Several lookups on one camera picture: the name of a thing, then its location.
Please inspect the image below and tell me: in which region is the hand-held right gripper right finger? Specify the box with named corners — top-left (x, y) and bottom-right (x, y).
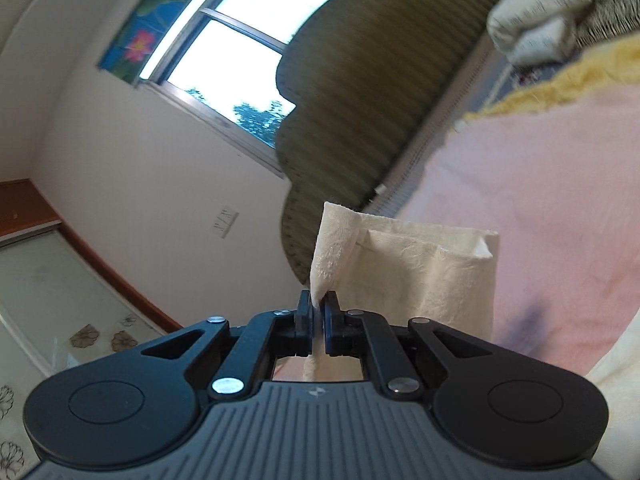
top-left (322, 291), bottom-right (497, 402)

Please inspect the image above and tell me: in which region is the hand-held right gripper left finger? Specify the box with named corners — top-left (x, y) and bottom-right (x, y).
top-left (141, 290), bottom-right (316, 402)

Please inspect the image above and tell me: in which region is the green padded headboard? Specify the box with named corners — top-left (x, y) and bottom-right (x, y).
top-left (274, 0), bottom-right (507, 285)

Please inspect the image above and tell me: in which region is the pink blanket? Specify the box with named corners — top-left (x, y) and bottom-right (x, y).
top-left (399, 82), bottom-right (640, 382)

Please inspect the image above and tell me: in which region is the white floral wardrobe door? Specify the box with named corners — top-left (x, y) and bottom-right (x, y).
top-left (0, 230), bottom-right (168, 480)

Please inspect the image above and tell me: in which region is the window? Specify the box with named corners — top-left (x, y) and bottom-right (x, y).
top-left (136, 0), bottom-right (362, 177)

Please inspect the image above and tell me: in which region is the blue floral bed sheet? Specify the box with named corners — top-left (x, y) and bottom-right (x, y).
top-left (482, 46), bottom-right (583, 111)

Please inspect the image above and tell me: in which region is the yellow fuzzy blanket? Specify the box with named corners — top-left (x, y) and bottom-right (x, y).
top-left (451, 39), bottom-right (640, 134)

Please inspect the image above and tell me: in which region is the blue floral curtain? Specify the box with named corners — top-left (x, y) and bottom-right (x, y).
top-left (97, 0), bottom-right (242, 84)

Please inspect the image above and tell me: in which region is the white patterned pillow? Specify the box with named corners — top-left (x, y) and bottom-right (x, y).
top-left (486, 0), bottom-right (597, 67)

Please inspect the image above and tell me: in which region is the black and white patterned cloth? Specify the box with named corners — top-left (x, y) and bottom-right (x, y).
top-left (574, 0), bottom-right (640, 52)

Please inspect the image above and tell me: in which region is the white wall socket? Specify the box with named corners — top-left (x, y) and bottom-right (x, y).
top-left (207, 204), bottom-right (240, 239)

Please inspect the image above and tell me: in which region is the brown wooden wardrobe frame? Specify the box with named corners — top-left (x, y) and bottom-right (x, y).
top-left (0, 179), bottom-right (184, 335)

